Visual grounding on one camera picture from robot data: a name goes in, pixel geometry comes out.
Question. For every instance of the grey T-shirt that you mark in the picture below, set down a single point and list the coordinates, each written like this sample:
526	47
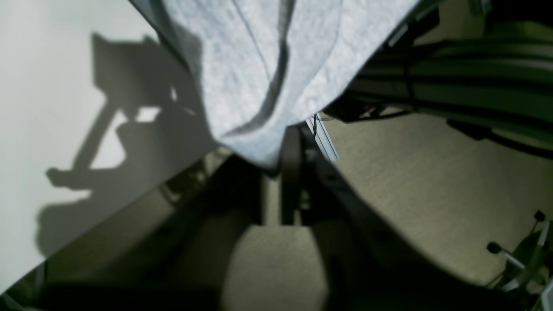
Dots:
263	65

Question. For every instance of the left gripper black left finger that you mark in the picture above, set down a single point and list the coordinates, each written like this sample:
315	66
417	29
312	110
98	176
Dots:
182	264

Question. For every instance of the grey chair base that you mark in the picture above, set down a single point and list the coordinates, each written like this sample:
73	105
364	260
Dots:
527	274

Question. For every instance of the aluminium rail behind table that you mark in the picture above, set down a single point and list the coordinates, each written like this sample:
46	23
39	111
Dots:
316	124

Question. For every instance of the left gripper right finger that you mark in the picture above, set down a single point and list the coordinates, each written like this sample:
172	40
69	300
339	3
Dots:
367	264

